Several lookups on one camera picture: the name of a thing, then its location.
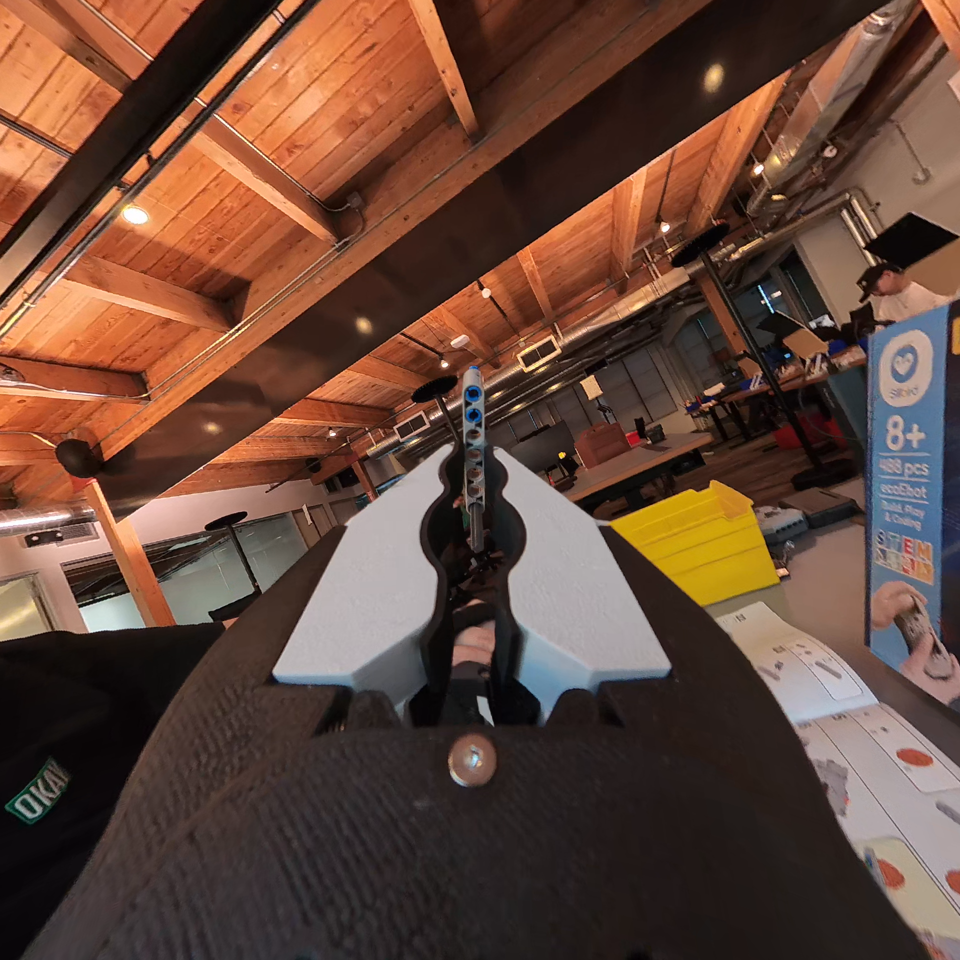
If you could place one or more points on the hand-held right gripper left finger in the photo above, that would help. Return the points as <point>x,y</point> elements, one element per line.
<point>352,600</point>

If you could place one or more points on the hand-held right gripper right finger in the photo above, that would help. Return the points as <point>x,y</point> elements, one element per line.
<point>592,600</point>

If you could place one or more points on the grey beam with blue pins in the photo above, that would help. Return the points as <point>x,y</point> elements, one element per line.
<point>472,450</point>

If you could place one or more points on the person's left hand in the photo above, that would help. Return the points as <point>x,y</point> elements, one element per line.
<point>474,643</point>

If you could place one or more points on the yellow parts bin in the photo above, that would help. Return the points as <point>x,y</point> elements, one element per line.
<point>697,540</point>

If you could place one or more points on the wooden work table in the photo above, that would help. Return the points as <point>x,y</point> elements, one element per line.
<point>780,386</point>
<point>645,457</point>

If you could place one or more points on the black monitor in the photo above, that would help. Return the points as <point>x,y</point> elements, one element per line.
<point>544,444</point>

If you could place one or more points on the white ceiling air vent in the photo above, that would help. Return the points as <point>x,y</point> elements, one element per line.
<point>538,353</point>
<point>411,426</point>

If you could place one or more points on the grey white toy module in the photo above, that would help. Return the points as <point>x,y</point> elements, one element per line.
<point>780,523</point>

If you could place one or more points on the white paper sign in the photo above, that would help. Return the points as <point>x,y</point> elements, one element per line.
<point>591,387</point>

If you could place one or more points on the black flat device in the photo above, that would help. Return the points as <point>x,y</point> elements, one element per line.
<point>821,511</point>

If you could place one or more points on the red storage bin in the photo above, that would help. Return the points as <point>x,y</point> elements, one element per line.
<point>795,437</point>

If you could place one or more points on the white instruction booklet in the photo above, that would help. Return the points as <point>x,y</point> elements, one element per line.
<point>862,750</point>

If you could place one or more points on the black round ceiling device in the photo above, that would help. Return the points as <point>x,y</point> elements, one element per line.
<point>77,457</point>

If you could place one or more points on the blue robot toy box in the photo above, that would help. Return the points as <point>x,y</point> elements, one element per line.
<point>911,487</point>

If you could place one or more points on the black ceiling panel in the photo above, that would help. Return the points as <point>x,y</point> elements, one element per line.
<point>487,225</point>

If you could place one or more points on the ceiling spotlight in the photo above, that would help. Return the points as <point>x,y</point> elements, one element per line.
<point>135,215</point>

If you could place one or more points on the dark tilted screen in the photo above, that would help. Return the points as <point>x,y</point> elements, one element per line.
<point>911,240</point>

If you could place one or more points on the wooden support post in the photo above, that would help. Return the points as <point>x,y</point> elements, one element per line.
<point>127,555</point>

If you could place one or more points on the silver ventilation duct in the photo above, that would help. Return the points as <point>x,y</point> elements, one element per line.
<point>600,322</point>
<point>45,519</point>

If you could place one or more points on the rectangular metal ceiling duct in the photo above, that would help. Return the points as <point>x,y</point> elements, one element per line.
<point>825,97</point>

